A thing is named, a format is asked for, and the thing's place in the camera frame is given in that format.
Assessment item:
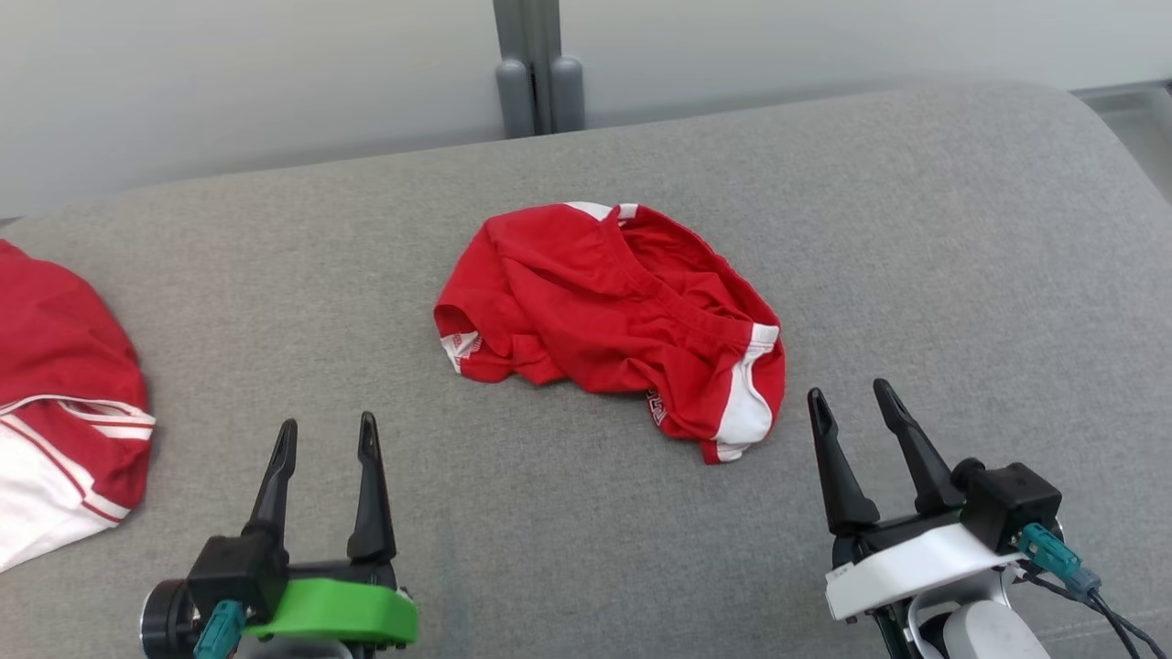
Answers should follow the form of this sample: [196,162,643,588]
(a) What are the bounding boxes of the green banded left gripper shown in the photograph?
[243,412,419,647]

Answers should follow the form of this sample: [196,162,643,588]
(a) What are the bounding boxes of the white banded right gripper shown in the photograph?
[808,378,1031,623]

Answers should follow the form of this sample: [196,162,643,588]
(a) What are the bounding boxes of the red and white jersey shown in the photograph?
[0,240,157,573]

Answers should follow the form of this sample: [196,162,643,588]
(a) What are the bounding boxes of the red shorts with white trim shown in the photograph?
[433,201,787,465]

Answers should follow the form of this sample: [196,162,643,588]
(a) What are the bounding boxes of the teal plug left camera cable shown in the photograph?
[194,600,246,659]

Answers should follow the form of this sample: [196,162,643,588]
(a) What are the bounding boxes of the grey partition post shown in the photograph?
[493,0,587,140]

